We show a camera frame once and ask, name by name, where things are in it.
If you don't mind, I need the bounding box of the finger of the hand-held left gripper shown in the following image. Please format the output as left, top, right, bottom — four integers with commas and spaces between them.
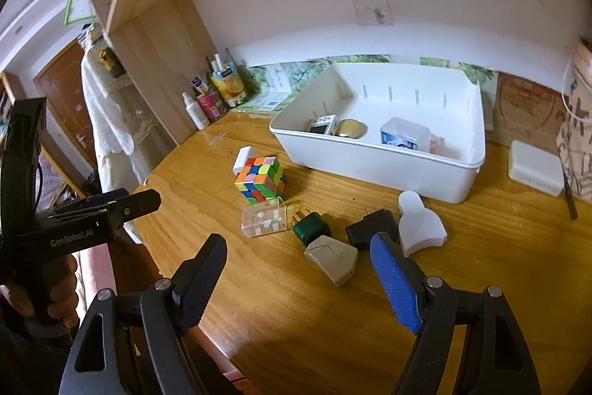
108, 189, 162, 223
46, 188, 130, 215

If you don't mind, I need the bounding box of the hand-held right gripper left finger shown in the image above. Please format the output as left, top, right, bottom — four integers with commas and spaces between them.
69, 233, 228, 395

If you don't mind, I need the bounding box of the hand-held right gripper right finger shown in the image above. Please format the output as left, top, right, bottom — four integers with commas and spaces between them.
370, 232, 542, 395

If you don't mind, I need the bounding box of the black power adapter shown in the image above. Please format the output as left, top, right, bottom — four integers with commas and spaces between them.
345, 208, 399, 248

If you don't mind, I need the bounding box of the white bottle-shaped case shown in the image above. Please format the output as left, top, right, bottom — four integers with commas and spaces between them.
398, 190, 448, 258

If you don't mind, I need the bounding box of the grey pentagon-shaped box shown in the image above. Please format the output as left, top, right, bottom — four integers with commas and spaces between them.
304, 235, 360, 287

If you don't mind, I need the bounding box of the clear box with white pieces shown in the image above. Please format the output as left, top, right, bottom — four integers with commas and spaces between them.
241, 197, 287, 238

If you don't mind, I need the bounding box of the white wall charger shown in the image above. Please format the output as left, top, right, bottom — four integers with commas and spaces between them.
232, 146, 253, 174

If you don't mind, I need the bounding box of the multicolour puzzle cube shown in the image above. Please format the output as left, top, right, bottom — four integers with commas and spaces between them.
234, 155, 286, 205

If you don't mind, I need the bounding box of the clear plastic box with label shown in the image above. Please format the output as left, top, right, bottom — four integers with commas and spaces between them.
380, 116, 432, 151

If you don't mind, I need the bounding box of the cream round compact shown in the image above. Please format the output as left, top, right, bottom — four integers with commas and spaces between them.
335, 118, 367, 139

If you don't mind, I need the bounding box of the small white digital camera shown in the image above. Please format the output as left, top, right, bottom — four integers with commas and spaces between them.
309, 115, 338, 137

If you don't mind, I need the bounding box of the white plastic storage bin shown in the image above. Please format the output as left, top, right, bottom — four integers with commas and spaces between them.
269, 63, 486, 204

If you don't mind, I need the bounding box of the person's left hand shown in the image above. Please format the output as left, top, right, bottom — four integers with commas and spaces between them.
0, 254, 79, 324

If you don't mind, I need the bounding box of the green bottle with gold cap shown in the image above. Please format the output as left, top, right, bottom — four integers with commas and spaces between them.
290, 210, 331, 245

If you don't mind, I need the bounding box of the brown wooden door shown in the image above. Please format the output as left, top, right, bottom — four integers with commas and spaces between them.
34, 39, 100, 178

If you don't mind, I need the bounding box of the white spray bottle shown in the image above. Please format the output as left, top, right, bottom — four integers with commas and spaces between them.
181, 92, 210, 130

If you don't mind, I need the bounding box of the pink can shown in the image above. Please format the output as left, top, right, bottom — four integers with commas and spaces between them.
196, 90, 225, 121

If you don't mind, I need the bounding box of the yellow hanging toy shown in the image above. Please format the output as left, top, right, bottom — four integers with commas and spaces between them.
98, 48, 118, 74

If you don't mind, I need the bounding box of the yellow juice pouch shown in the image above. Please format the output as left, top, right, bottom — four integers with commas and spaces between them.
210, 64, 246, 109

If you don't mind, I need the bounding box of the wooden shelf unit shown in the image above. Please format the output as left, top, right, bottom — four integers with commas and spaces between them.
78, 0, 301, 146

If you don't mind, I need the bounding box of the white soap box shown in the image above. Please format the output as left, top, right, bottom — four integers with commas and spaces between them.
508, 140, 566, 196

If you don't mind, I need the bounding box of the white carton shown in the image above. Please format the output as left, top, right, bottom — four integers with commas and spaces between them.
263, 63, 301, 109

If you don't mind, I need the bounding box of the black pen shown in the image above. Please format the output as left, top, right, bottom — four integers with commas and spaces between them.
559, 154, 579, 220

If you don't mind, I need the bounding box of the brown printed paper bag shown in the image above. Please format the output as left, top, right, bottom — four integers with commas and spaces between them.
492, 71, 562, 146

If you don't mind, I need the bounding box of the letter-print fabric bag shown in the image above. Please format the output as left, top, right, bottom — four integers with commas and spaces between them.
557, 71, 592, 206

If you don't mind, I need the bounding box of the white cable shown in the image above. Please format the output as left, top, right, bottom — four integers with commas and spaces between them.
561, 62, 590, 120

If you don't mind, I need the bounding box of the pink square wall hook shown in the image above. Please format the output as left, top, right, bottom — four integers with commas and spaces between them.
351, 0, 394, 26

